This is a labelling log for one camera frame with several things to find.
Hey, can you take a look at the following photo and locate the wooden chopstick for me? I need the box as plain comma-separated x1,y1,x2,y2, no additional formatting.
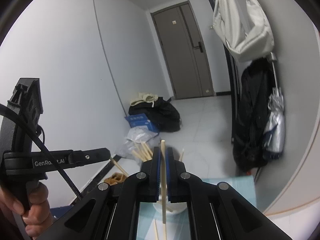
179,149,184,162
110,157,129,177
163,223,167,240
132,150,145,162
161,140,167,225
140,142,152,160
153,219,159,240

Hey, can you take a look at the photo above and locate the white utensil holder cup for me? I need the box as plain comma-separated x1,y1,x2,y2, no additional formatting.
153,200,187,215

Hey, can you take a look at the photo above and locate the white hanging shoulder bag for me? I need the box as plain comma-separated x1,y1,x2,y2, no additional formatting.
213,0,274,62

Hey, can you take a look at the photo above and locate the person's left hand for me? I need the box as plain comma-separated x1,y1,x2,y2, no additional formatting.
1,183,53,239

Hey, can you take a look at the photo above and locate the lower grey parcel bag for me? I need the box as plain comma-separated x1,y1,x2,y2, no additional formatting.
115,140,140,161

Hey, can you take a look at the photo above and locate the grey parcel bag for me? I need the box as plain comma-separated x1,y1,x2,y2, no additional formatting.
125,126,160,145
115,140,140,161

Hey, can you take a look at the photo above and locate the upper grey parcel bag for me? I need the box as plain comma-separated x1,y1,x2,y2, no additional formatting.
125,126,160,145

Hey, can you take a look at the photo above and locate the teal plaid placemat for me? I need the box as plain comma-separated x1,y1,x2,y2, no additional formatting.
136,176,257,239

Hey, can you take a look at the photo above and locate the black bag on floor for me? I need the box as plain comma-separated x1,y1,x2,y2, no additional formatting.
129,97,181,132

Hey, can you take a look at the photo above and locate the blue jordan shoe box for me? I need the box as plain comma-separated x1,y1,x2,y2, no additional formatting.
50,205,73,219

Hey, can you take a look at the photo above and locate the blue cardboard box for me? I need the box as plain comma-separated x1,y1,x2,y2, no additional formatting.
125,113,159,133

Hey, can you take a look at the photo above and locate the beige garment on bag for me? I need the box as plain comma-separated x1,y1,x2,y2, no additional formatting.
130,93,159,107

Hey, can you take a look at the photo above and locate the silver folded umbrella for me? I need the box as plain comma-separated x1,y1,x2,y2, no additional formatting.
263,52,285,160

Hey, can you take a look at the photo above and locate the black hanging jacket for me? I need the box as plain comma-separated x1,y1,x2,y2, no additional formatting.
233,58,275,173

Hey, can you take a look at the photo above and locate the grey entrance door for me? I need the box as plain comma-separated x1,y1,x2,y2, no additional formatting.
151,1,214,99

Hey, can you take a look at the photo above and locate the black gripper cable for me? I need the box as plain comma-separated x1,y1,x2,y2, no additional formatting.
0,103,83,202

